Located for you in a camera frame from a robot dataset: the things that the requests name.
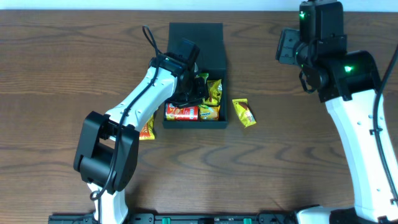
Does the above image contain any yellow Apollo chocolate packet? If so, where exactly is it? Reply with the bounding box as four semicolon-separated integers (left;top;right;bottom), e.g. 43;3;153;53
203;79;223;106

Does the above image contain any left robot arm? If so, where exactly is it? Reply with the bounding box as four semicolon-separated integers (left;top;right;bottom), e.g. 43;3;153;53
73;39;207;223

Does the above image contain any yellow Apollo cake packet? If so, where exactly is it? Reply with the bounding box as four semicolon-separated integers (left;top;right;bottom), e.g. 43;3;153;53
232;98;257;128

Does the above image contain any yellow-red snack packet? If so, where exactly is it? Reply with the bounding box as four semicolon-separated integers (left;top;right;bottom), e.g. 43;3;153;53
139;115;155;141

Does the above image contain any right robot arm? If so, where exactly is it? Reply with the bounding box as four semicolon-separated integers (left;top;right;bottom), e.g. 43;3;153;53
275;1;397;223

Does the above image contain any dark green open gift box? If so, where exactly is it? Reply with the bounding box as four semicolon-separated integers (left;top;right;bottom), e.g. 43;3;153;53
162;22;228;129

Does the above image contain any red Pringles can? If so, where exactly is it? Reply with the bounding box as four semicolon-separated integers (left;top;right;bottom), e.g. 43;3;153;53
165;103;199;121

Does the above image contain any green wafer snack packet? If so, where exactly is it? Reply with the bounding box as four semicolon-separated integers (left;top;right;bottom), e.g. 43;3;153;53
197;73;209;82

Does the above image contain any yellow-orange biscuit packet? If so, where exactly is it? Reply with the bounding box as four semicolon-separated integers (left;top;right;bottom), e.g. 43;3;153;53
199;105;220;121

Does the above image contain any black mounting rail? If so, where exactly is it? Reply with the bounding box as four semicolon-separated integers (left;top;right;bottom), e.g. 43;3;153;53
47;212;298;224

